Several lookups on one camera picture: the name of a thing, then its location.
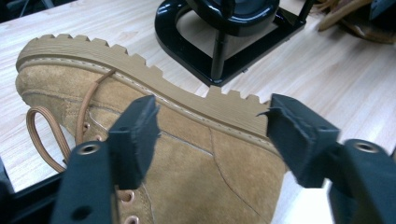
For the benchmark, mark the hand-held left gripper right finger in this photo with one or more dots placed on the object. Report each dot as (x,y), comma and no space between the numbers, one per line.
(305,146)

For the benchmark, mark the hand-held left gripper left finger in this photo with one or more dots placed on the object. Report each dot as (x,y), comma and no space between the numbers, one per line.
(130,146)

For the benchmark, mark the red and black shoe rack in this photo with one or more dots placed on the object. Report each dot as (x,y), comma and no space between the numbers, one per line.
(199,67)

